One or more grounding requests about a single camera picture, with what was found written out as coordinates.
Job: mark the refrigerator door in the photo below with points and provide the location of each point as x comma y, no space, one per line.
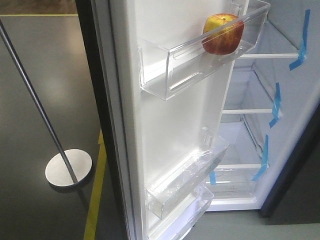
145,137

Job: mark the red yellow apple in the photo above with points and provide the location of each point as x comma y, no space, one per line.
226,40

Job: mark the clear upper door bin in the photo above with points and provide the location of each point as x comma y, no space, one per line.
170,35

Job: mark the clear door bin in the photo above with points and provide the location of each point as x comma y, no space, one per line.
168,191
180,221
170,35

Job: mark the clear middle door bin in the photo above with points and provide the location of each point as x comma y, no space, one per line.
168,191

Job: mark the blue tape strip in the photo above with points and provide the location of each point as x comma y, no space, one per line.
212,178
304,43
276,106
264,160

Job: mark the clear lower door bin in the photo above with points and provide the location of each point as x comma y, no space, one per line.
180,221

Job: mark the dark grey refrigerator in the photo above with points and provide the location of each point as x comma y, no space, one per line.
271,116

